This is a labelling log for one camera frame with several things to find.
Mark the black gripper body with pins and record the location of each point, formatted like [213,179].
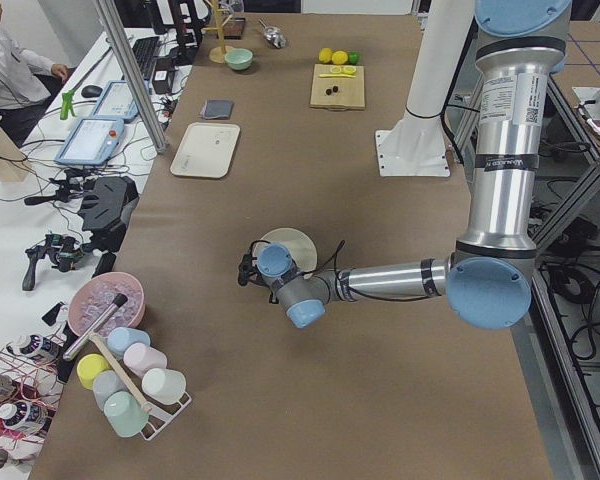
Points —
[271,295]

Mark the cream round plate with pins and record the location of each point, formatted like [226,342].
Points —
[300,246]

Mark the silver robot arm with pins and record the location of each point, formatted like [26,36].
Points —
[487,278]

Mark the cream rectangular rabbit tray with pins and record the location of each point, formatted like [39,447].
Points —
[206,150]

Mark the steel muddler in bowl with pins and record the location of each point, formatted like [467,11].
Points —
[72,350]

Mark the pink cup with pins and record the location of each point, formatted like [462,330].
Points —
[139,358]

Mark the white cup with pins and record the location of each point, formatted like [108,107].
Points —
[166,386]

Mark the blue cup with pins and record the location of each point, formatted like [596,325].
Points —
[121,338]

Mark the pink bowl with ice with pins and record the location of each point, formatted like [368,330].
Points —
[95,296]

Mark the white cup rack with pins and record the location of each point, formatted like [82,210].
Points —
[160,416]

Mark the grey folded cloth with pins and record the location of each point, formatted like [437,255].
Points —
[215,109]

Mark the grey cup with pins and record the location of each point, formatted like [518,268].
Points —
[105,385]

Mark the yellow cup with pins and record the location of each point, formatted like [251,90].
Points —
[89,367]

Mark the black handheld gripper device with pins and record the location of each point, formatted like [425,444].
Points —
[64,252]

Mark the mint green cup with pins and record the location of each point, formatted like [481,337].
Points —
[125,415]

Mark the teach pendant front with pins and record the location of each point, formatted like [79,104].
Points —
[91,142]

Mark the teach pendant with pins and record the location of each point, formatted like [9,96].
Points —
[116,100]
[91,142]

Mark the bamboo cutting board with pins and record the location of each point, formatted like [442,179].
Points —
[351,95]

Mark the yellow plastic knife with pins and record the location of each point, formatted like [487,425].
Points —
[337,75]

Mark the mint green bowl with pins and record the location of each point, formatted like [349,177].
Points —
[239,59]

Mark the teach pendant rear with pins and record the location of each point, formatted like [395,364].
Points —
[116,100]

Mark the wooden mug tree stand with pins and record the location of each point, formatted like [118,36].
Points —
[221,17]

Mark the yellow lemon lower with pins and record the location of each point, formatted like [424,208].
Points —
[325,55]

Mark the yellow lemon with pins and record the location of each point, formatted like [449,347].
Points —
[339,57]
[325,55]

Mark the yellow lemon upper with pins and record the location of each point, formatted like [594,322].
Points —
[339,57]

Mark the steel ice scoop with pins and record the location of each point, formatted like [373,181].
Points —
[273,35]

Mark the green lime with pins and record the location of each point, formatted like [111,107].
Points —
[353,58]

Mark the black computer mouse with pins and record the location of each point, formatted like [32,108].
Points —
[91,91]

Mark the black keyboard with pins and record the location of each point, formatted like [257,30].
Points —
[144,51]

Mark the green clamp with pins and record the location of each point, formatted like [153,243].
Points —
[67,108]

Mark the seated person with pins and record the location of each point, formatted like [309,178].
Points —
[21,70]

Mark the black stand mount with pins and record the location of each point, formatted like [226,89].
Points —
[106,210]

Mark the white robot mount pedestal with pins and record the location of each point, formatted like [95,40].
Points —
[415,146]

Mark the aluminium frame post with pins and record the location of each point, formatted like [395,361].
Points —
[115,31]

